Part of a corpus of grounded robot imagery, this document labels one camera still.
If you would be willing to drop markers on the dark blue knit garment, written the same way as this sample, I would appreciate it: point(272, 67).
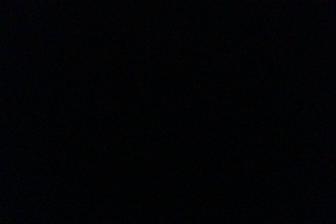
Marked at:
point(167, 111)

